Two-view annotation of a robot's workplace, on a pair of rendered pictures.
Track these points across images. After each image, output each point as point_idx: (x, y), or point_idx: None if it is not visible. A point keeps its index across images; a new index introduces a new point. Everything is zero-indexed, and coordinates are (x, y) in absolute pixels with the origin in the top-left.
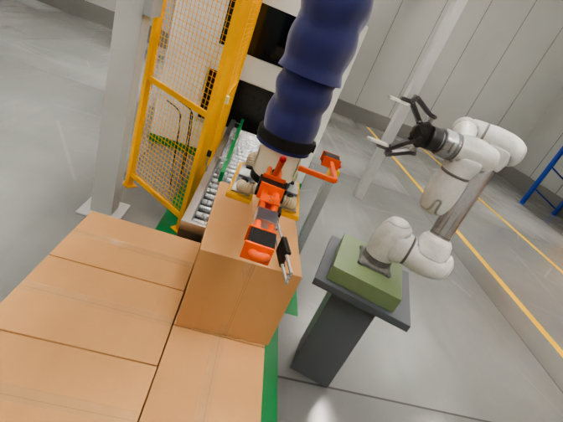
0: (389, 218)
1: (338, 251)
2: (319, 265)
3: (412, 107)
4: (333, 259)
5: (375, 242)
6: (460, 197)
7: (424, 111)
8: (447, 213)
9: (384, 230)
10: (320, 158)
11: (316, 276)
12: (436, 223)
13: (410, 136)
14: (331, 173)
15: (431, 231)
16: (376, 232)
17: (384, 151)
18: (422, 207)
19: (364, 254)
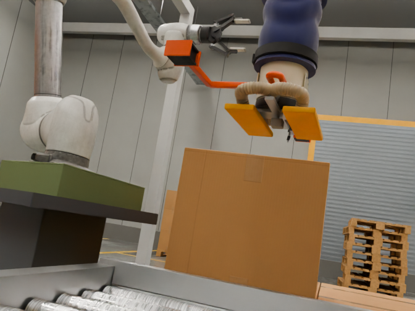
0: (88, 101)
1: (116, 179)
2: (127, 214)
3: (233, 23)
4: (102, 202)
5: (95, 139)
6: (62, 46)
7: (221, 21)
8: (61, 68)
9: (98, 119)
10: (189, 54)
11: (155, 213)
12: (58, 85)
13: (220, 39)
14: (205, 76)
15: (57, 96)
16: (94, 127)
17: (228, 54)
18: (175, 80)
19: (87, 165)
